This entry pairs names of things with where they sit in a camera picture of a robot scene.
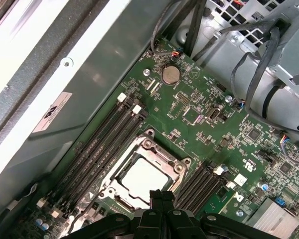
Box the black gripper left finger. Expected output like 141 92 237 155
67 189 163 239

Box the black RAM slot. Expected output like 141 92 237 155
191 178 236 215
38 93 128 209
52 104 143 219
175 163 211 204
49 98 137 212
180 165 216 207
186 171 222 211
62 111 150 217

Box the dark grey wire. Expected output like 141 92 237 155
150 0 176 55

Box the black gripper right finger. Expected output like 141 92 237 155
162 191 282 239

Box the thick black cable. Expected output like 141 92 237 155
184 0 207 54

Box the metal drive cage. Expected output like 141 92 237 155
204 0 299 135

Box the metal locking lever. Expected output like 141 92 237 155
68 199 100 235

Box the metal socket cover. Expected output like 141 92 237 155
102 135 190 212

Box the white case label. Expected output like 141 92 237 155
32 91 73 133

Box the silver CPU with green rim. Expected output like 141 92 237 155
121 156 171 202

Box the green motherboard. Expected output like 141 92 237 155
14 37 299 239

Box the black sleeved cable bundle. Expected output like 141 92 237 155
229 18 285 120

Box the CPU socket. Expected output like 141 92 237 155
97 128 192 215

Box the silver coin battery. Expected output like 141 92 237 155
161 65 180 85

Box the black PC case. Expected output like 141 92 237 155
0 0 299 239

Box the silver heat sink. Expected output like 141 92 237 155
246 198 299 239

